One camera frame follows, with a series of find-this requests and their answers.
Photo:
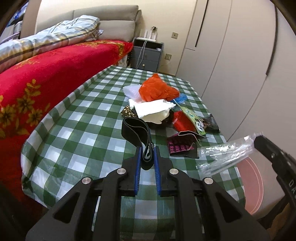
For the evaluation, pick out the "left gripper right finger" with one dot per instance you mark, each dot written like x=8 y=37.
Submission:
x=166 y=186

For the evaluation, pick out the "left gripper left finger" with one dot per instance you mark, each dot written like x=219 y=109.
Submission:
x=130 y=181

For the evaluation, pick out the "clear plastic bag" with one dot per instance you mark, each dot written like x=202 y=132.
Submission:
x=215 y=159

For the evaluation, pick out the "black elastic band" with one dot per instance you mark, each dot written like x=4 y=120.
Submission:
x=137 y=132

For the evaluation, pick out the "red plastic bag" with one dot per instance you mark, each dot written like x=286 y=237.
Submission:
x=182 y=123

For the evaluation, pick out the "green snack wrapper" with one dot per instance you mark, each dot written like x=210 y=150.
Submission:
x=196 y=121

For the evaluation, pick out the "white torn paper packaging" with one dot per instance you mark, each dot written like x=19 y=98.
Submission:
x=154 y=111

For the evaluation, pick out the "blue plastic bag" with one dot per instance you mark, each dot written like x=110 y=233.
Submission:
x=180 y=99

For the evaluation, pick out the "orange plastic bag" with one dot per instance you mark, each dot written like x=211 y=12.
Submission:
x=154 y=88

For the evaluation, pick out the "pink plastic bin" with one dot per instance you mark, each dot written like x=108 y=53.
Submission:
x=253 y=185

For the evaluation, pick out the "black magenta patterned fabric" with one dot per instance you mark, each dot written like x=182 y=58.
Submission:
x=184 y=143

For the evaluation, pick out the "green checkered tablecloth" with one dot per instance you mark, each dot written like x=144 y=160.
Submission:
x=81 y=136

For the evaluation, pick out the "dark patterned wrapper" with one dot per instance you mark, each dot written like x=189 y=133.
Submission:
x=210 y=124

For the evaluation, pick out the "dark floral fabric scrap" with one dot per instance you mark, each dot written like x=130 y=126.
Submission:
x=129 y=112

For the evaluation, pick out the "white knitted cloth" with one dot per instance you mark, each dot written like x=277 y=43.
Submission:
x=132 y=92

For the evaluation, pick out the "beige wardrobe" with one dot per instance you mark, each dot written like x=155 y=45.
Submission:
x=240 y=58

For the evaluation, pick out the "grey nightstand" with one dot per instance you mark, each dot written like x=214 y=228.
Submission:
x=146 y=55

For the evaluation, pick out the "red floral blanket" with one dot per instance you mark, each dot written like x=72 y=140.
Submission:
x=31 y=88

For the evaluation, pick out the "white wifi router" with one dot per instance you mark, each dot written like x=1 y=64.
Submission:
x=149 y=35

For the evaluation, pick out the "beige padded headboard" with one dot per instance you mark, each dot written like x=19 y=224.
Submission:
x=118 y=22

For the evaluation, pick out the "plaid blue quilt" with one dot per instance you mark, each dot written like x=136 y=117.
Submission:
x=69 y=32

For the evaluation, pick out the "shelf with storage boxes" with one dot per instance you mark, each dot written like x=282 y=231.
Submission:
x=13 y=28

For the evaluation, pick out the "lower wall socket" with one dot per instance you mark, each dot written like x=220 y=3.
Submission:
x=168 y=57

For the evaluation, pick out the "upper wall switch plate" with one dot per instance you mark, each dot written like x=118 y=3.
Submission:
x=174 y=35

